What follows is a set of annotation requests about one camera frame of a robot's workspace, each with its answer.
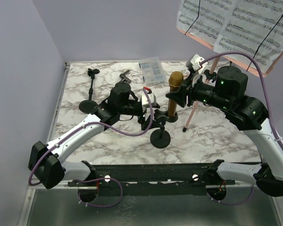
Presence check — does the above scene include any black round-base mic stand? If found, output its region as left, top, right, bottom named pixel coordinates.
left=79, top=68, right=100, bottom=114

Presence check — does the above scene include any black mounting base rail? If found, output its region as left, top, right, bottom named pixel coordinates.
left=39, top=162, right=272, bottom=197

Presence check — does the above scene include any sheet music page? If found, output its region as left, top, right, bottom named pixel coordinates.
left=213, top=0, right=283, bottom=74
left=176, top=0, right=234, bottom=46

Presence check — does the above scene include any black mic clip stand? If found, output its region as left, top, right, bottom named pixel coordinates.
left=150, top=109, right=178, bottom=149

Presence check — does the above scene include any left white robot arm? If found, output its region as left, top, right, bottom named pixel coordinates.
left=28, top=82, right=159, bottom=189

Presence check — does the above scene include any aluminium extrusion frame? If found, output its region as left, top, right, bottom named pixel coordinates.
left=16, top=62, right=281, bottom=226

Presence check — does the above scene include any clear plastic compartment box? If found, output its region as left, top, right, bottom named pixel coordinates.
left=139, top=57, right=166, bottom=86

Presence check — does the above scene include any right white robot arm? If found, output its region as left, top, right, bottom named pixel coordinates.
left=166, top=66, right=283, bottom=197

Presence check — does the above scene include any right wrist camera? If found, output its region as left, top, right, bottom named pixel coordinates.
left=186, top=54, right=209, bottom=87

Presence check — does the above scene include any pink perforated music stand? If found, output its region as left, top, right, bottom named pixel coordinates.
left=175, top=0, right=283, bottom=132

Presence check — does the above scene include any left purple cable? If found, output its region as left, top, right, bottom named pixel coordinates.
left=28, top=88, right=156, bottom=208

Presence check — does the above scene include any dark metal drum key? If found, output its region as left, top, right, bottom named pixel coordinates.
left=119, top=70, right=131, bottom=84

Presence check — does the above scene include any gold toy microphone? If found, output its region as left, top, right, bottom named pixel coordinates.
left=167, top=71, right=184, bottom=118

